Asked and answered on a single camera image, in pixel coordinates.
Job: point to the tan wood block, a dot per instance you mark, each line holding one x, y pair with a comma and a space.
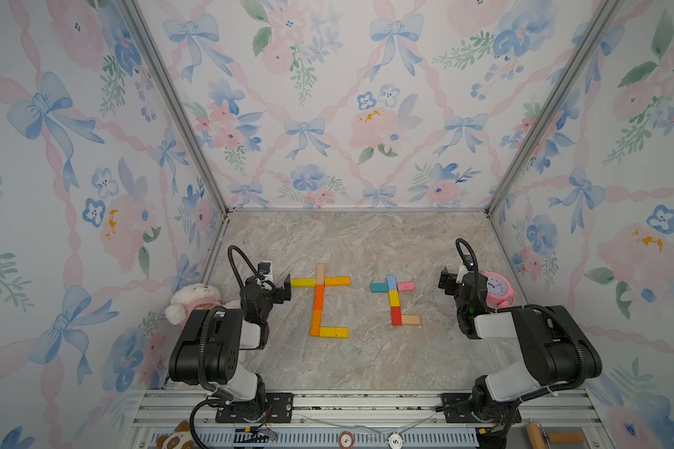
411, 320

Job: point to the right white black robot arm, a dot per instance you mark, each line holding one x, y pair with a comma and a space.
555, 354

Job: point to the natural wood block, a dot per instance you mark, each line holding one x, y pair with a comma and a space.
320, 274

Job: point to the wooden handle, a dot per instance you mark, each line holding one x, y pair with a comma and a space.
539, 439

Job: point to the pink block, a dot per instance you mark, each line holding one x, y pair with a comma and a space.
406, 287

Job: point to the white plush bear pink shirt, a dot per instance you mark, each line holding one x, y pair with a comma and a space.
195, 297

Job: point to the red block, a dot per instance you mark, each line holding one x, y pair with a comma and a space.
396, 316

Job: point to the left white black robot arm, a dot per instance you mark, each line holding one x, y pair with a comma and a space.
207, 352

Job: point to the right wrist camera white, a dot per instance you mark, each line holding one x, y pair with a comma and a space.
465, 268

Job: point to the amber yellow block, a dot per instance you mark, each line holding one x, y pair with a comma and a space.
337, 281

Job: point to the brown white plush toy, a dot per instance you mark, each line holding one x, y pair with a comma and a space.
179, 438

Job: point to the lime yellow block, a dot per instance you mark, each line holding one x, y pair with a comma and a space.
303, 283

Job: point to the pink alarm clock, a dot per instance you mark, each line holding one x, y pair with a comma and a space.
500, 293

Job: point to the red-orange block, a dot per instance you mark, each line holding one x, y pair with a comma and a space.
319, 298

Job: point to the orange small block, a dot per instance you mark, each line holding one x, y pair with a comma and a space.
316, 323

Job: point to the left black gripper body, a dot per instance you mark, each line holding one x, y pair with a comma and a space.
277, 296

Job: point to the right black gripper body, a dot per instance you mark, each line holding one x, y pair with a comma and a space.
449, 280

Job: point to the light blue block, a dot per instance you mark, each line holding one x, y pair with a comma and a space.
392, 283

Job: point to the teal block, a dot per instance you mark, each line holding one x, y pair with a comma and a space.
379, 288

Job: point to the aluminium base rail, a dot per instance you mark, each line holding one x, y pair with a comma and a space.
359, 419

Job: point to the yellow long block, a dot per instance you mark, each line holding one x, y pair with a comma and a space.
333, 333

